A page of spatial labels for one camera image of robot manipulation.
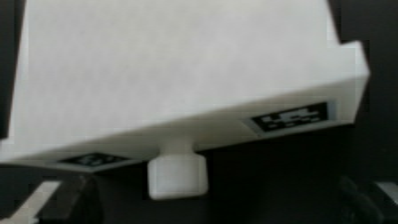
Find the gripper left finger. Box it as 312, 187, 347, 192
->
0, 181, 63, 224

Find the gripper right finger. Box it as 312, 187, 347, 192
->
376, 182, 398, 208

